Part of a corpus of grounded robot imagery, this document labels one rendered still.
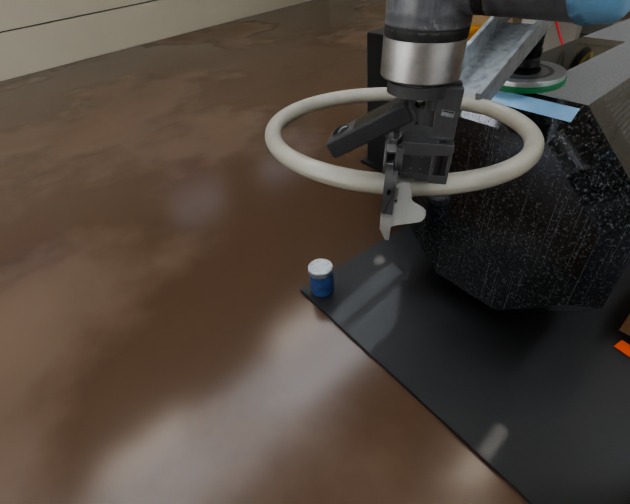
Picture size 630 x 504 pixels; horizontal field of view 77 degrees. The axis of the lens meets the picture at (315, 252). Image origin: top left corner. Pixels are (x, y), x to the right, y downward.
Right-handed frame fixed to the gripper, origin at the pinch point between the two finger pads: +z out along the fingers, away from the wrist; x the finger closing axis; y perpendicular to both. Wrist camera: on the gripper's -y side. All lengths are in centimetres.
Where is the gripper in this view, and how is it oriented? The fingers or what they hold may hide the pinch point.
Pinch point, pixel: (384, 220)
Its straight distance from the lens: 59.7
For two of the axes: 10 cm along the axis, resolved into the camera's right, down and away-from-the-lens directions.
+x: 2.1, -6.1, 7.6
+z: 0.1, 7.8, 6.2
